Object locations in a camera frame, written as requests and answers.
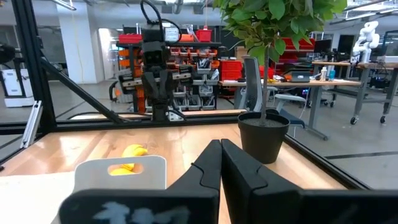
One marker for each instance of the yellow toy banana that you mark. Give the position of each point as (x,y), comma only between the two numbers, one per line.
(133,151)

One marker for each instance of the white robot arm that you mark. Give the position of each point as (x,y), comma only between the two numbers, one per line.
(367,34)

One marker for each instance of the red plastic bin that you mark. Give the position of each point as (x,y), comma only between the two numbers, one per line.
(130,38)
(203,35)

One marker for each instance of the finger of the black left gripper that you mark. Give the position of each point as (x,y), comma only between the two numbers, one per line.
(150,87)
(168,87)

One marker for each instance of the white bottle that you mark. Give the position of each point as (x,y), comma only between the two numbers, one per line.
(323,74)

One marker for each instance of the clear plastic tupperware container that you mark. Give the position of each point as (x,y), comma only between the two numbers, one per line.
(90,177)

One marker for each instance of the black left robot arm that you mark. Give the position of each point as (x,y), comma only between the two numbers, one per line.
(160,113)

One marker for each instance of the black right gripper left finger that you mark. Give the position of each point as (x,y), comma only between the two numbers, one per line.
(199,186)

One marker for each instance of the grey laptop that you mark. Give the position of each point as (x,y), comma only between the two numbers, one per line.
(300,77)

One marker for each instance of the blue cup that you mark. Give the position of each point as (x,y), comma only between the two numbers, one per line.
(331,74)

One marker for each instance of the silver mounting plate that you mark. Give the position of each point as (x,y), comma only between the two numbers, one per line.
(175,117)

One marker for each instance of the wooden top desk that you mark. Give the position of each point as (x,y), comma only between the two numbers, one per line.
(311,83)

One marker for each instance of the red drawer cabinet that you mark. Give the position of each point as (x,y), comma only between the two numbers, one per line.
(230,70)

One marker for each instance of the white cabinet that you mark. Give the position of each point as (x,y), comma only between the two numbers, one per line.
(15,87)

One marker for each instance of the white checkered dish towel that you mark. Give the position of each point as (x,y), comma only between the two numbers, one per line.
(28,199)

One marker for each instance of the black shelf with parts bins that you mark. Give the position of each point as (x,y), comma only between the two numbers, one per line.
(202,93)

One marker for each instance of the green potted plant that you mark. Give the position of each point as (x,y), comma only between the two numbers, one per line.
(262,140)

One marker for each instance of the black computer monitor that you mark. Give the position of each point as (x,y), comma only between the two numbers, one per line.
(322,46)
(345,45)

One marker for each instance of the wooden top workbench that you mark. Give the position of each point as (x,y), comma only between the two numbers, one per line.
(373,65)

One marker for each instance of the white blue office chair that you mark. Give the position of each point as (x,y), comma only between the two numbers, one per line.
(252,84)

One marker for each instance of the silver aluminium bar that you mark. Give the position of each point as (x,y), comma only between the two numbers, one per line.
(31,124)

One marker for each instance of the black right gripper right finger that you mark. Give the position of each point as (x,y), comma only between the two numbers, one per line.
(242,186)

